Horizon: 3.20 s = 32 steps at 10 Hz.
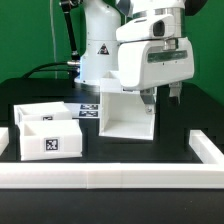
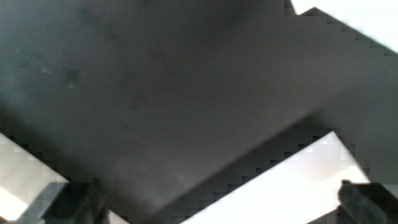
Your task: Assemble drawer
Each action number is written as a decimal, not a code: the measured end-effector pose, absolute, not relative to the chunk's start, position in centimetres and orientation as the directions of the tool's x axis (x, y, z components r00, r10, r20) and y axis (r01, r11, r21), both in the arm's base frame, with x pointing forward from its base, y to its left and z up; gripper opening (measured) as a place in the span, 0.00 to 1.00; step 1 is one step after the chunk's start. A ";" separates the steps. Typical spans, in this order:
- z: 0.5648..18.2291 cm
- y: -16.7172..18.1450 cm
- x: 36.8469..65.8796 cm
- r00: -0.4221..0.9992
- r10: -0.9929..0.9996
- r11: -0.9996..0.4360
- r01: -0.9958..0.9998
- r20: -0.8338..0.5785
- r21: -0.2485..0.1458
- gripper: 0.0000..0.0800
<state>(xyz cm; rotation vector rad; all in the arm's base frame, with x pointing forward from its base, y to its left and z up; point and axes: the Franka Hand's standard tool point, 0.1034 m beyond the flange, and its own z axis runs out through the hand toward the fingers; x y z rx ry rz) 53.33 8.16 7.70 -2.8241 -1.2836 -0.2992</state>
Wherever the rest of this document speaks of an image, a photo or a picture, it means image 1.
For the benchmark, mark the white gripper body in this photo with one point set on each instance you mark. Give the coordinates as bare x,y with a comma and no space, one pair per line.
153,52

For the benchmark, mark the white drawer box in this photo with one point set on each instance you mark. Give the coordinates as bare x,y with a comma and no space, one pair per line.
54,139
41,112

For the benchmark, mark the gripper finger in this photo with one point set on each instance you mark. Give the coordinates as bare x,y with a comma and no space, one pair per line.
175,91
149,100

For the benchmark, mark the black camera stand pole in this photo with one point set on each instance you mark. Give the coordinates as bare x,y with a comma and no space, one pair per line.
67,6

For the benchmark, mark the white drawer cabinet frame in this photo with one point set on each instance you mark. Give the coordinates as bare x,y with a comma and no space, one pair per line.
122,113

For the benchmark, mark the paper marker sheet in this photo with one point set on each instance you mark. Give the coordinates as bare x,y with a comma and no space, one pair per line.
81,110

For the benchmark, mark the white rear drawer box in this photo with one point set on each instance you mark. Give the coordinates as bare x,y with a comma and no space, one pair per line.
41,112

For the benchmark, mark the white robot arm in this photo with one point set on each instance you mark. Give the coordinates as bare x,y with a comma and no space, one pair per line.
102,22

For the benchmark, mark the white front drawer box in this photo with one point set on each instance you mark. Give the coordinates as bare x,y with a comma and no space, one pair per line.
54,139

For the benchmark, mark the white table border fence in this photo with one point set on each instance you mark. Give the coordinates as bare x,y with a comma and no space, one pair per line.
209,173

